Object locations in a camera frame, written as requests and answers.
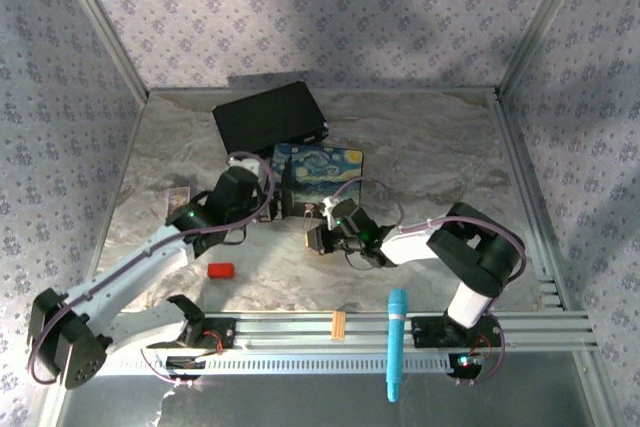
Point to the small metal key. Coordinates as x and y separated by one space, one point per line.
307 214

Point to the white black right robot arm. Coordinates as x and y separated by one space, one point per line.
475 247

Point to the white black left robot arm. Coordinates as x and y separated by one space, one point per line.
140 259

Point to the starry night picture mat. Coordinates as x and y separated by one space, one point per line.
325 169

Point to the small purple card box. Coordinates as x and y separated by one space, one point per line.
177 198

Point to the small red block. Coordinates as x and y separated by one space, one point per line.
221 271

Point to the small ridged wooden block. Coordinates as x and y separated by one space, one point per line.
339 326

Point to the black hard case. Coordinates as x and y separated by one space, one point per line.
265 117

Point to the cyan marker pen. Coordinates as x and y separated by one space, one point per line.
397 337

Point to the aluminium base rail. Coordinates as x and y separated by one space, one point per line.
290 329

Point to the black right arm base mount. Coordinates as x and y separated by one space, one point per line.
440 332

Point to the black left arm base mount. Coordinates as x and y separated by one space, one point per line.
200 329

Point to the black round base plate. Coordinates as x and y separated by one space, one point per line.
465 366
182 368

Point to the metal frame post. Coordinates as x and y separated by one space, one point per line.
107 32
537 22

